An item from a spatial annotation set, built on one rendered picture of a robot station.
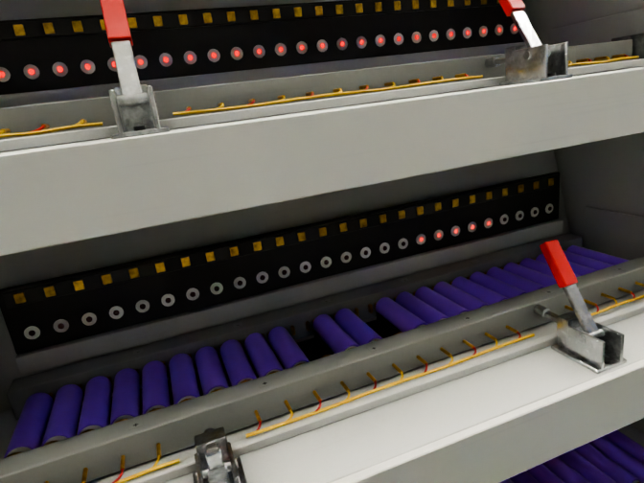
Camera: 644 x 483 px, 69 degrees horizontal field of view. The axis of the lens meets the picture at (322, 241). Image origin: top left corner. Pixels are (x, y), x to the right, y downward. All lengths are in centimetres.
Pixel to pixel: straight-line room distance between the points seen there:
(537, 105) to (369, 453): 24
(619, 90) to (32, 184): 37
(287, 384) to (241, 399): 3
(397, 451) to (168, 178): 20
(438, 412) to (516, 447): 5
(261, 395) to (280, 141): 16
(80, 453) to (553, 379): 30
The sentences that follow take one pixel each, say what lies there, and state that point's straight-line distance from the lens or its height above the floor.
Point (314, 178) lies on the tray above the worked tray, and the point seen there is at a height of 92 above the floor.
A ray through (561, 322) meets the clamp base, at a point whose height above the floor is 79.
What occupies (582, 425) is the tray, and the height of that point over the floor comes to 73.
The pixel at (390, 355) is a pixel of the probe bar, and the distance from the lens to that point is 35.
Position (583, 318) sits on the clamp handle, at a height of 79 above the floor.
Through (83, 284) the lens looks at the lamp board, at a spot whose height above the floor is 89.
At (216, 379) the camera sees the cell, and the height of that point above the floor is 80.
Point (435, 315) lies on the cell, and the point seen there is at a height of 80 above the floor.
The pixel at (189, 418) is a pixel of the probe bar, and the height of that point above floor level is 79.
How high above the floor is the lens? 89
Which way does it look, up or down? 2 degrees down
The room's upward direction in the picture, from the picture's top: 12 degrees counter-clockwise
